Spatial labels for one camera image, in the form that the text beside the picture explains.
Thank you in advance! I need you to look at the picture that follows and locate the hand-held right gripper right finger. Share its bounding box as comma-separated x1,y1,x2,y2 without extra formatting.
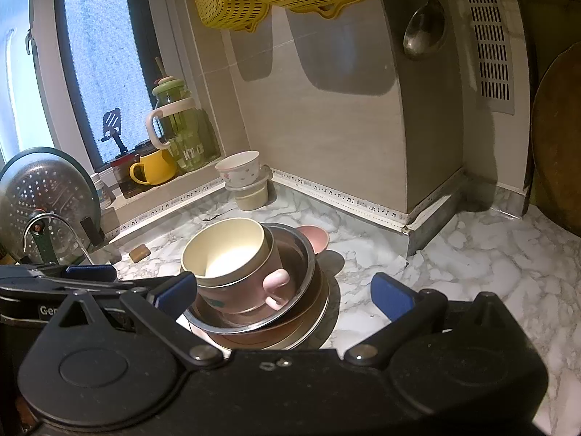
342,272,518,368

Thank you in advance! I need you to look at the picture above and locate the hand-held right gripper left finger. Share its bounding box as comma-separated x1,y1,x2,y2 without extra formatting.
45,271,232,368

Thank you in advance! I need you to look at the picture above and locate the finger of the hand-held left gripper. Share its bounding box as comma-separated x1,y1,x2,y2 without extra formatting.
48,282,151,298
27,263,118,283

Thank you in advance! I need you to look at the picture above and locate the plain white plate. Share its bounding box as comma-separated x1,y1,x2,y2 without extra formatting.
175,282,341,350

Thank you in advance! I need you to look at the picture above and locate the cream bowl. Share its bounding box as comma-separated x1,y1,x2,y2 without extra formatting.
180,218,273,288

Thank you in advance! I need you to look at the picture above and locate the pink steel-lined handled bowl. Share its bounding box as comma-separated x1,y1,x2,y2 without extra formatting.
195,231,291,315

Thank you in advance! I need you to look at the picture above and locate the steel bowl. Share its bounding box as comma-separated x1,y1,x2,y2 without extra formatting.
184,222,318,333

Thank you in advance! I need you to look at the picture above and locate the pink bear-shaped plate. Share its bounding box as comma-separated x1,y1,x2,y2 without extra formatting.
213,225,330,343

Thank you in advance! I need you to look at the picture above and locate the small white bottle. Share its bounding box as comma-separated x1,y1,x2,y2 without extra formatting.
90,173,116,210

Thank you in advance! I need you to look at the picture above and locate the perforated steel pan with lid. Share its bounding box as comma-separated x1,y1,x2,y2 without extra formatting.
0,146,101,264

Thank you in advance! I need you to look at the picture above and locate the dark jar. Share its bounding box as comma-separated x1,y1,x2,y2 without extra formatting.
110,154,141,198

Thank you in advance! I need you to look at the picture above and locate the clear plastic container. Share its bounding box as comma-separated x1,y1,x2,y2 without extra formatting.
226,168,273,212

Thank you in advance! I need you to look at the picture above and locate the yellow mug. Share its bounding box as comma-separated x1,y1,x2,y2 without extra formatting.
129,148,178,186

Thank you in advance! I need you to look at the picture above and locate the white patterned trim strip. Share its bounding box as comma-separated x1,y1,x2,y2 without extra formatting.
104,168,464,241

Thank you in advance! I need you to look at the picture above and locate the green glass jar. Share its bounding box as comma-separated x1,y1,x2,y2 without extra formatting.
168,109,222,173

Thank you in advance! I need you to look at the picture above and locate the window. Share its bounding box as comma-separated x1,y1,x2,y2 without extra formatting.
0,0,200,178

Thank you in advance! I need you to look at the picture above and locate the round wooden cutting board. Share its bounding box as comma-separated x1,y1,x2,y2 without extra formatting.
529,41,581,237

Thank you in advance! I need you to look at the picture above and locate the steel ladle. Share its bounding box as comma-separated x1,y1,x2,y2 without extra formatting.
403,0,448,61

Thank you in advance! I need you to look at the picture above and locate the white vent grille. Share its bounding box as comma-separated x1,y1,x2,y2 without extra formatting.
458,0,516,114

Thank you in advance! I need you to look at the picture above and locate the green bottle with white handle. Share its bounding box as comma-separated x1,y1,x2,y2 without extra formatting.
145,57,194,148

